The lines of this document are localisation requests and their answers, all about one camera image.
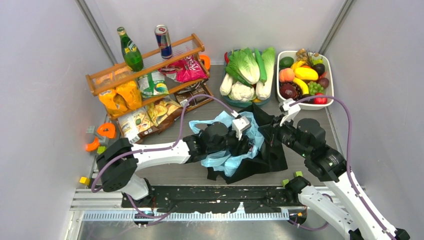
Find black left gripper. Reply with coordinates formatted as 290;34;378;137
207;127;254;160

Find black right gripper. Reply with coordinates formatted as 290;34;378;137
257;113;309;157

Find light blue plastic bag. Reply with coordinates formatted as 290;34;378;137
188;111;265;177

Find black tote bag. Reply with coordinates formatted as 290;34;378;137
207;103;288;184

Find brown snack packet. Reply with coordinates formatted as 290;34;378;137
173;81;212;111

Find pink red snack packet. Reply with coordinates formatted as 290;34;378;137
159;55;208;83

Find green lettuce leaf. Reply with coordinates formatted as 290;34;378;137
227;47;260;85

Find red chili pepper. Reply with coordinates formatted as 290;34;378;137
224;52;230;64

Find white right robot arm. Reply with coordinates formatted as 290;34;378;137
270;118;411;240

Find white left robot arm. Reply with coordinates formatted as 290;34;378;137
91;117;251;207

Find white fruit basket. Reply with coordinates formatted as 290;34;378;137
276;49;334;110

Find red apple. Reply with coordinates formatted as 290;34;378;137
313;92;328;105

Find teal vegetable basket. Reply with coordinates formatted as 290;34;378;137
221;50;274;108

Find yellow banana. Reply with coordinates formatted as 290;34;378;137
293;77;310;95

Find green grapes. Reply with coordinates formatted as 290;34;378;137
307;81;325;96

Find white cauliflower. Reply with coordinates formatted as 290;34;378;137
228;82;256;102

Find barbecue chips bag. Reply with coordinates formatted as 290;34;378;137
146;96;183;133

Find yellow mango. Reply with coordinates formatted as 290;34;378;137
294;67;319;81

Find napa cabbage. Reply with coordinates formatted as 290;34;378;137
255;46;276;101

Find peach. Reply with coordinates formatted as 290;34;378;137
278;68;295;83

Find green avocado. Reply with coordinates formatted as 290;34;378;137
278;56;295;69

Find white brown snack bag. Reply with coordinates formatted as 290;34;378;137
117;107;159;144

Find green white snack bag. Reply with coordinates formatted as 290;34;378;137
138;70;170;99

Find wooden shelf rack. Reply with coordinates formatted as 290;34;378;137
85;33;215;121

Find orange snack bag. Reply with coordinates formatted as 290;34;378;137
98;80;142;117

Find orange toy arch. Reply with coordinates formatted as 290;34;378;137
96;122;117;139

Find green glass bottle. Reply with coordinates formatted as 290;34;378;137
117;26;144;72

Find blue red drink can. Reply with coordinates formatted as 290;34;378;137
154;24;173;59

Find yellow toy block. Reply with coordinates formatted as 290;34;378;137
79;176;91;186

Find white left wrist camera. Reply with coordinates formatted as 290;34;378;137
231;115;251;141

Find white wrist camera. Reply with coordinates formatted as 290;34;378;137
279;98;301;127
231;115;251;141

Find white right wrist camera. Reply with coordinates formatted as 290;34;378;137
279;98;301;127

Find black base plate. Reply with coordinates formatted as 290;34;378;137
134;185;306;214

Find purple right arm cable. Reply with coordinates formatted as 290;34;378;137
289;95;398;240

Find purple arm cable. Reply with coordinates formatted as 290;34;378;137
90;94;240;226
289;95;398;240

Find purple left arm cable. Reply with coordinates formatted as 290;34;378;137
90;94;240;226

